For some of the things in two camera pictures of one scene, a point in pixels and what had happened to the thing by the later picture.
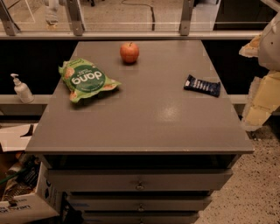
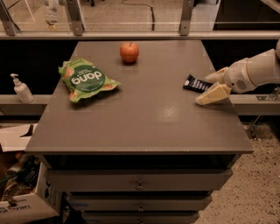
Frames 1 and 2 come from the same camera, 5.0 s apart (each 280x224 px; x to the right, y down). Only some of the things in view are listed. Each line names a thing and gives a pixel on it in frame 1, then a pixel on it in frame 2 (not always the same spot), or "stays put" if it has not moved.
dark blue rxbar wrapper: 196,85 stays put
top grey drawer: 137,179 stays put
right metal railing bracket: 185,17 stays put
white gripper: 270,46 → 240,77
